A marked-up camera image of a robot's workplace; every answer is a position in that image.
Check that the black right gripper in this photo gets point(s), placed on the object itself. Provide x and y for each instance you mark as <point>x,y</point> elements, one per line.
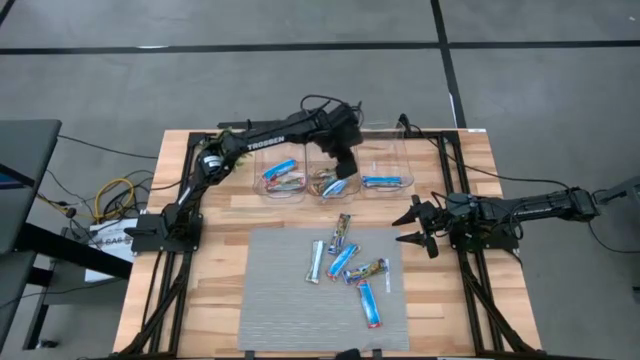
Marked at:
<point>437,217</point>

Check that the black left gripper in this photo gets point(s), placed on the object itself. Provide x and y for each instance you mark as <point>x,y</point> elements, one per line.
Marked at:
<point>342,141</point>

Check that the yellow orange granola bar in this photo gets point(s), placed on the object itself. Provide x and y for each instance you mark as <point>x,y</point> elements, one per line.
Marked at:
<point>319,187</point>

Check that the blue green granola bar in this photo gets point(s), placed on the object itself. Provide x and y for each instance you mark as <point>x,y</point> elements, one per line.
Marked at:
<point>382,181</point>

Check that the green brown granola bar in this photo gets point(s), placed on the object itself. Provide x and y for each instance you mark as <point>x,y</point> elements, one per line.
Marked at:
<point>286,185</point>

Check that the green purple chewy bar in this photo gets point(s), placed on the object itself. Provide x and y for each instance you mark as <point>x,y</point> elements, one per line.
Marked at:
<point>365,271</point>
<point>339,233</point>

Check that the silver white bar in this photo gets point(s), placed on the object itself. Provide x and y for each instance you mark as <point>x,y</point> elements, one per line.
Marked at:
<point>316,261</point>

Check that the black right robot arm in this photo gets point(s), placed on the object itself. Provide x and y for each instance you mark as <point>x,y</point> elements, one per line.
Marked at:
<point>540,207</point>

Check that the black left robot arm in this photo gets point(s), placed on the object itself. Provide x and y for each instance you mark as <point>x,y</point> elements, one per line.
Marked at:
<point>270,137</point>

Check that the clear plastic bin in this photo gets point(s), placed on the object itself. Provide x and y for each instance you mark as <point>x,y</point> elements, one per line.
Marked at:
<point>315,160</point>
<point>280,150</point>
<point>382,160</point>

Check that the thin white printed strip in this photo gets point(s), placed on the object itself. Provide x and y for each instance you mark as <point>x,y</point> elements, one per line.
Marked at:
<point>387,275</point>

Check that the green plant in white pot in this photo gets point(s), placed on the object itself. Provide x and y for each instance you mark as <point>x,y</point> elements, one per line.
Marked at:
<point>240,160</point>

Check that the grey woven placemat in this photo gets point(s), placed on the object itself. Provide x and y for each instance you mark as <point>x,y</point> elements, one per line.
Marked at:
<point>280,310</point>

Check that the grey metal stand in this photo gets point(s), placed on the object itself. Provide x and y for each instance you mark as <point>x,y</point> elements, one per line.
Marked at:
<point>620,190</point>

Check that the black power adapter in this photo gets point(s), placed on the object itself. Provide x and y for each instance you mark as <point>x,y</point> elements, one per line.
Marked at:
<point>70,212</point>

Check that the dark grey desk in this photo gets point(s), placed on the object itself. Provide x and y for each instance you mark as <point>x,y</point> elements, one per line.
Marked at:
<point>25,165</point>

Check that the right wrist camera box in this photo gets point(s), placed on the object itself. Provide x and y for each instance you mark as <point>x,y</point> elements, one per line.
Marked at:
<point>461,201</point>

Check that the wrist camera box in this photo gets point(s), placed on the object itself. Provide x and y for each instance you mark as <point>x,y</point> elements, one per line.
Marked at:
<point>461,201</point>
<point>345,117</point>

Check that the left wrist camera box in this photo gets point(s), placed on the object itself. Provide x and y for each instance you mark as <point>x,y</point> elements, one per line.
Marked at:
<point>345,117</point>

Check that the black aluminium table frame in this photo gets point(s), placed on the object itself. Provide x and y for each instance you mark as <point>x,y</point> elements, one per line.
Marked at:
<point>465,170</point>

